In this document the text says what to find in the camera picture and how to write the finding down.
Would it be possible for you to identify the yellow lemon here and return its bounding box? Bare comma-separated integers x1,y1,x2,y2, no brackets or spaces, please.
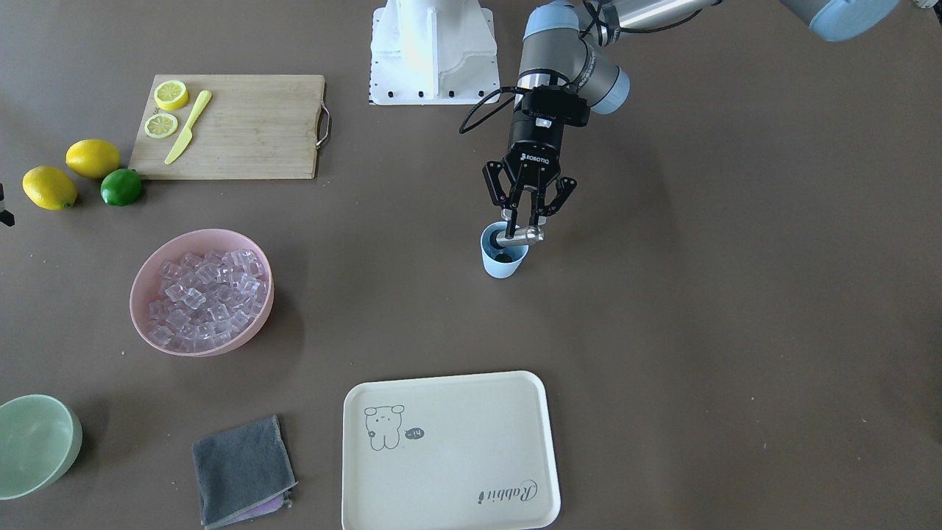
66,138,121,179
21,166,78,211

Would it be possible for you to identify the lemon slice upper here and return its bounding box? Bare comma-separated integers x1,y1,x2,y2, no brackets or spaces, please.
152,79,189,111

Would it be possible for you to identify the yellow lemon near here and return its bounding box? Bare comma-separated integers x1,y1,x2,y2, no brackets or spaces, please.
21,166,78,211

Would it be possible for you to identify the grey folded cloth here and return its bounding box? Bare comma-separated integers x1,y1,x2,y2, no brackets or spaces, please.
191,415,297,529

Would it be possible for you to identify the lemon slice lower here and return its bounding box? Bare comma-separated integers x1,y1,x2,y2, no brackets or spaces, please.
142,112,179,140

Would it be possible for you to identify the yellow lemon far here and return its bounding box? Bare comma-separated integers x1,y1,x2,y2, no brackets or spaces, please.
66,138,121,179

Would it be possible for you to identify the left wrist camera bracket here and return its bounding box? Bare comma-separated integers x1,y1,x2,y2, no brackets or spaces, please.
516,86,591,127

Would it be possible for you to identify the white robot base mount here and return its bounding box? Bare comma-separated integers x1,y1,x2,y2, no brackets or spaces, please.
368,1,499,105

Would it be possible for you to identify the clear ice cubes pile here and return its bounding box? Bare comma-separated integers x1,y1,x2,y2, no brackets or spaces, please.
144,249,272,353

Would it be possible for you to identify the steel muddler with black cap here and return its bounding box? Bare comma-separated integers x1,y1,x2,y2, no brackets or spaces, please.
489,225,545,263

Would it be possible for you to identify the green lime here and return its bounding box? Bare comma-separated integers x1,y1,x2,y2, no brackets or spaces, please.
99,169,144,207

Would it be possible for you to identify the wooden cutting board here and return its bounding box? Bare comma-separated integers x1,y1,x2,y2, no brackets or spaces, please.
127,74,329,180

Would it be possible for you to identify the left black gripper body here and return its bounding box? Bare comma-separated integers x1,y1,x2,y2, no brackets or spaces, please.
482,110,578,216

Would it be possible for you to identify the cream rabbit tray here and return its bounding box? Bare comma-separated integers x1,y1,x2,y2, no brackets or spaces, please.
341,370,562,529

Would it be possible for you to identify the yellow plastic knife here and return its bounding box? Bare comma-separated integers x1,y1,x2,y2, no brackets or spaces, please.
163,90,213,165

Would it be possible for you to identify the green bowl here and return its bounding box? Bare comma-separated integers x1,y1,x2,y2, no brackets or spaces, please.
1,395,83,501

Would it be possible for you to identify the lemon slice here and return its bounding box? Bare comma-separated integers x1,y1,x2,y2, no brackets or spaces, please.
152,79,189,111
142,112,179,140

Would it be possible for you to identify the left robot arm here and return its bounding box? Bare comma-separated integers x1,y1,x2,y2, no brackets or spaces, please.
482,1,717,250

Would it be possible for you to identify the light blue cup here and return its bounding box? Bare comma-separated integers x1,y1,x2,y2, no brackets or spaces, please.
480,220,529,279

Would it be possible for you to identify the pink bowl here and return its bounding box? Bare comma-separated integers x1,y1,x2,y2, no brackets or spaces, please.
129,229,274,358

